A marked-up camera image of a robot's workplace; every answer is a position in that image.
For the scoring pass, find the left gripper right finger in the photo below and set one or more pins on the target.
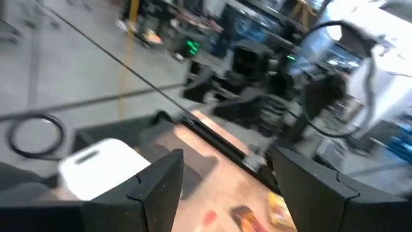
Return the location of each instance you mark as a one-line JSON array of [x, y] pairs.
[[315, 199]]

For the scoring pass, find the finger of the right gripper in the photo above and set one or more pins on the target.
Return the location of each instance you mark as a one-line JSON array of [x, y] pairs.
[[201, 72], [196, 95]]

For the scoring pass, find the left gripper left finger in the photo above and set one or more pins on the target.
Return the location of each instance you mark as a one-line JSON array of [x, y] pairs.
[[151, 199]]

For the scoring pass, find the yellow ramen packet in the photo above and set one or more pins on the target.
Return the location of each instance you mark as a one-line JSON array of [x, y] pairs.
[[278, 212]]

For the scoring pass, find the small orange brown snack packet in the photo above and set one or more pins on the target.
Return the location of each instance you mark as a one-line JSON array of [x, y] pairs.
[[248, 219]]

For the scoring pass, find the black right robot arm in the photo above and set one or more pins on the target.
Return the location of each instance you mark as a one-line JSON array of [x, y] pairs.
[[322, 90]]

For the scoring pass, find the white plastic bin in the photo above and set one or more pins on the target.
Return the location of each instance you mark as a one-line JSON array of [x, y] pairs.
[[99, 167]]

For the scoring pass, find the person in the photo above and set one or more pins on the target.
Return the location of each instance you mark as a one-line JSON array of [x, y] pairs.
[[138, 22]]

